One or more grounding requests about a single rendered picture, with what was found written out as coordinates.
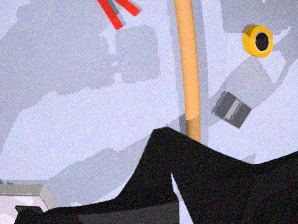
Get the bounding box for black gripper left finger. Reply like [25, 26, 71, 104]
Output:
[36, 128, 180, 224]

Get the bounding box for red-handled pliers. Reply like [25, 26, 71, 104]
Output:
[97, 0, 140, 30]

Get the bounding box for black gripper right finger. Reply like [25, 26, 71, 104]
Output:
[161, 127, 298, 224]

